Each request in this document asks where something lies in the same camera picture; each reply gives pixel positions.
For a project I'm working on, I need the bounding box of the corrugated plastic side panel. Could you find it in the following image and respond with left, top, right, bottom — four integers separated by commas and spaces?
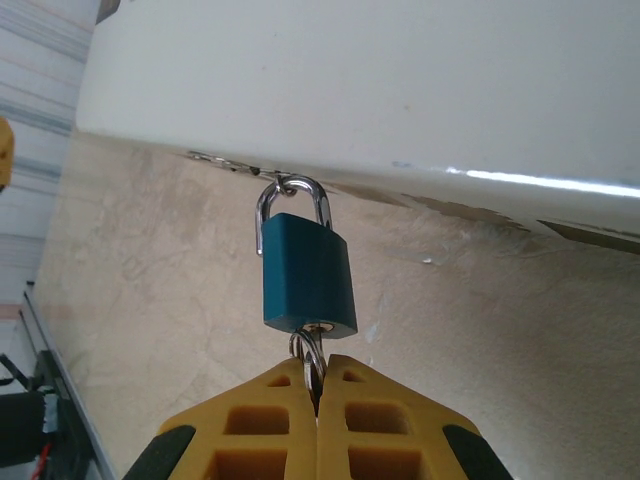
0, 0, 97, 307

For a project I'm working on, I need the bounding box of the wide aluminium mounting rail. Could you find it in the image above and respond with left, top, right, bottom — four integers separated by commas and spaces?
19, 291, 120, 480

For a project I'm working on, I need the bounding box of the blue padlock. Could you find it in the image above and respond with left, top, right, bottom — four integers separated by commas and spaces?
255, 174, 360, 340

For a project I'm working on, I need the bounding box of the silver key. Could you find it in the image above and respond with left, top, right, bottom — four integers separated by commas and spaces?
299, 323, 335, 426

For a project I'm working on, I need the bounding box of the white box with picture tiles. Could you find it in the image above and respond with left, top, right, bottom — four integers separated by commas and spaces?
73, 0, 640, 257

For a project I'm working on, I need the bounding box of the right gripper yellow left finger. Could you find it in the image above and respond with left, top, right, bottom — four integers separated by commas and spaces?
122, 356, 319, 480

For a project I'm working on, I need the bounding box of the silver key ring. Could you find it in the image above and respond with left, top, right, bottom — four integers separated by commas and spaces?
289, 329, 329, 396

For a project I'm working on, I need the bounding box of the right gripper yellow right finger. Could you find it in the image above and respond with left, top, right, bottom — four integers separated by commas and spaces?
318, 353, 514, 480

